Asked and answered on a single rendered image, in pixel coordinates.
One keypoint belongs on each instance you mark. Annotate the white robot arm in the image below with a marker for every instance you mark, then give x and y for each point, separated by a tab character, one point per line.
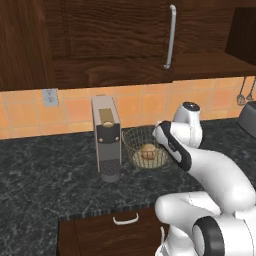
216	180

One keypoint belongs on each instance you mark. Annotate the dark wood cabinet door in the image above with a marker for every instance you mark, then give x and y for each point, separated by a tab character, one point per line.
113	36
23	43

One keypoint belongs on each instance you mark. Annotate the dark wood open shelf unit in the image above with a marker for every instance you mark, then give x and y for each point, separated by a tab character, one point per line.
213	63

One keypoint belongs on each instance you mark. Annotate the grey coffee machine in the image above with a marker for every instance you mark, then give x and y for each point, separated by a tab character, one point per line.
106	146

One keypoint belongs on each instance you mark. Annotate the tan round pastry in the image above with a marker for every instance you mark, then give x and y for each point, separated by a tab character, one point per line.
148	151

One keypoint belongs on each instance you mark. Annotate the dark wood drawer front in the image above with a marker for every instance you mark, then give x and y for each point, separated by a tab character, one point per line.
100	238

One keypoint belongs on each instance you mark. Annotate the hanging metal whisk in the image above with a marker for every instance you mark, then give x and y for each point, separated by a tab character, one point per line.
250	95
240	98

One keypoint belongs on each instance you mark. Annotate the silver toaster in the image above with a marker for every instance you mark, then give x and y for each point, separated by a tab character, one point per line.
249	120

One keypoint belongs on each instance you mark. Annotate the grey wall outlet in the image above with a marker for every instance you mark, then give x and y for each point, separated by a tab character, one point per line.
50	97

